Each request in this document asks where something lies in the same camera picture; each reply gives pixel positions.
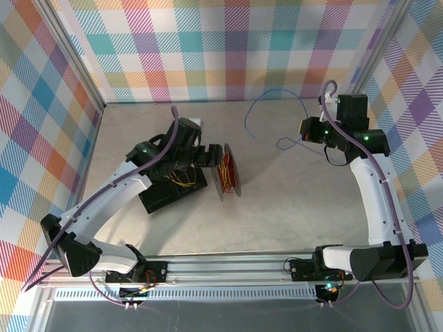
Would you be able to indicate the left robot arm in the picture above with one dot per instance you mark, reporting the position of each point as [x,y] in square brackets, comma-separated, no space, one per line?
[104,204]

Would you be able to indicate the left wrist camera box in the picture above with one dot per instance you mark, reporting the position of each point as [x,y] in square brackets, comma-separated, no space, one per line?
[196,121]

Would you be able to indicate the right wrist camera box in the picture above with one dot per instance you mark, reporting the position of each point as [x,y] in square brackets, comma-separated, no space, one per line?
[328,101]

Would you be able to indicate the black divided box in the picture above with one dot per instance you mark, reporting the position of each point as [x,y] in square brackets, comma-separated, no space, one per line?
[162,200]

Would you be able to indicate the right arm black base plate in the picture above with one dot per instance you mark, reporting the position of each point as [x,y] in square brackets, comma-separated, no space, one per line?
[299,269]

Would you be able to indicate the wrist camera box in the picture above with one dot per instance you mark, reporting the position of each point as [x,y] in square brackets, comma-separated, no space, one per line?
[328,101]
[196,121]

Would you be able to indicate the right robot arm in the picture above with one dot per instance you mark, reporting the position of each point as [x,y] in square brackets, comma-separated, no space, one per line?
[377,207]

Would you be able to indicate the aluminium mounting rail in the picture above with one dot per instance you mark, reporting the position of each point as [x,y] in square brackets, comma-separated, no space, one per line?
[225,269]

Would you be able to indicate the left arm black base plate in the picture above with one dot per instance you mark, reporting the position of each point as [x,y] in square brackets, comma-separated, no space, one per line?
[157,271]

